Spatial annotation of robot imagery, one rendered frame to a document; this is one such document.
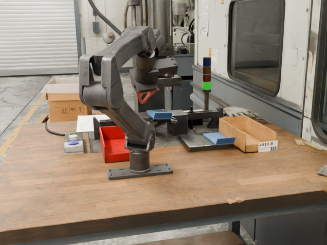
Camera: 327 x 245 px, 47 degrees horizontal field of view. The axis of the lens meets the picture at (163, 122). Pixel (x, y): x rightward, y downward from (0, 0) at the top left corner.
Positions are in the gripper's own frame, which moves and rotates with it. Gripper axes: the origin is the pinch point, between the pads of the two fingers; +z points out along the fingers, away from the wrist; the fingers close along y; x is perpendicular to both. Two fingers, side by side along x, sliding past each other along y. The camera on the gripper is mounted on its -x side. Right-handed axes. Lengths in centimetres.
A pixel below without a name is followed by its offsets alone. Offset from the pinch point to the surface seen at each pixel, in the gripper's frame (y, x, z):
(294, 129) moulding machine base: -6, -72, 30
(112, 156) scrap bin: -12.0, 13.1, 12.7
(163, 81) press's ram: 15.7, -14.8, 9.5
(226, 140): -15.9, -28.0, 12.6
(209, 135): -7.2, -26.8, 19.9
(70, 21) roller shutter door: 790, -85, 507
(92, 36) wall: 761, -136, 542
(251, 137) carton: -11.3, -43.7, 21.1
